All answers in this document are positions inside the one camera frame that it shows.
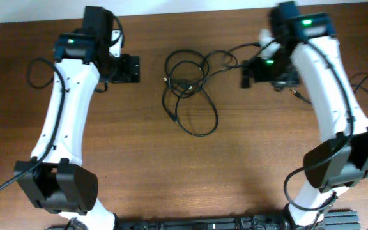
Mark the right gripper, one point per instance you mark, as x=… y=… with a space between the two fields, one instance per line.
x=268 y=76

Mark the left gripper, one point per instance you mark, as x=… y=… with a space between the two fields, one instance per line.
x=132 y=73

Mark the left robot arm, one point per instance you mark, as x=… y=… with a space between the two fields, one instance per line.
x=53 y=179

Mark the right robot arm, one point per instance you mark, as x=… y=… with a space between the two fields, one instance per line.
x=304 y=49

